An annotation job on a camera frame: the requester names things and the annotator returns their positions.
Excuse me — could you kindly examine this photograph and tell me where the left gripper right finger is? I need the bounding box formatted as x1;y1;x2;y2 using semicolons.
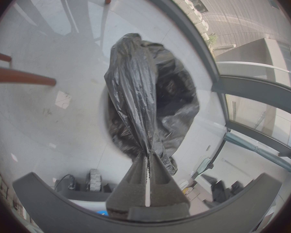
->
149;153;191;213

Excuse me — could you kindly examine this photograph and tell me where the black cable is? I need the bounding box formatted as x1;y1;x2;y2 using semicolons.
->
54;174;75;192

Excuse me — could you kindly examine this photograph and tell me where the black plastic bag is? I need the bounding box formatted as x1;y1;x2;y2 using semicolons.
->
104;33;201;176

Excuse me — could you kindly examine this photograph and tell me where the window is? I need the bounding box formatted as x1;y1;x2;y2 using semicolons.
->
155;0;291;172

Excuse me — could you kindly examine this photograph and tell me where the white trash bin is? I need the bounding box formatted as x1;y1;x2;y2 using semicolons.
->
99;89;126;155

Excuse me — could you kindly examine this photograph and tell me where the white chair with wooden legs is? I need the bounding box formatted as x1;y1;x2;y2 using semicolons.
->
0;0;115;87

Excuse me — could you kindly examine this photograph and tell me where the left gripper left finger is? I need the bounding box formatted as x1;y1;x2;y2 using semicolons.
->
106;153;150;216

